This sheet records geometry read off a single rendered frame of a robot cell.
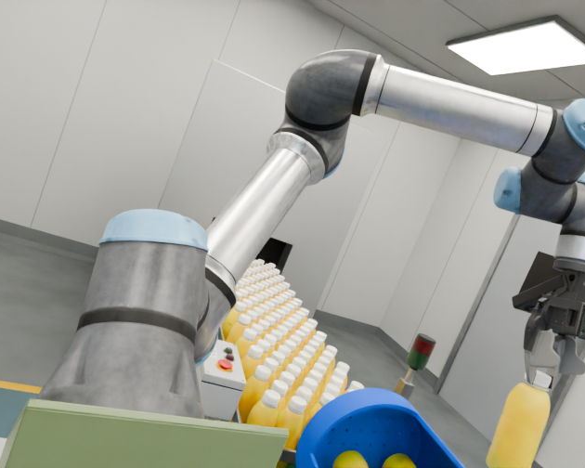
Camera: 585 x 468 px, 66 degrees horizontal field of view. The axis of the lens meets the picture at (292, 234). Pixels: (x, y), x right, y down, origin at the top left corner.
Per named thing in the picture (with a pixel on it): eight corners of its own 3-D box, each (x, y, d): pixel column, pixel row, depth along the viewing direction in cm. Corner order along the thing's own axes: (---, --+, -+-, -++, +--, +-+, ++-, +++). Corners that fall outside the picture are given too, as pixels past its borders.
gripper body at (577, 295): (572, 338, 69) (591, 263, 69) (526, 325, 77) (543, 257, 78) (605, 347, 71) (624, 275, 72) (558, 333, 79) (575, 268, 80)
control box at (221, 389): (188, 412, 99) (204, 371, 98) (188, 369, 118) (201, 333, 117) (230, 422, 102) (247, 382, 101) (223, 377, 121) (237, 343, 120)
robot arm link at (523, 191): (519, 140, 73) (589, 157, 72) (490, 184, 83) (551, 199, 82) (519, 175, 69) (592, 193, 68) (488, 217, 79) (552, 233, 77)
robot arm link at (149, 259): (57, 305, 41) (94, 188, 48) (101, 352, 52) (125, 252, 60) (189, 308, 42) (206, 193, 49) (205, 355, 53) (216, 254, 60)
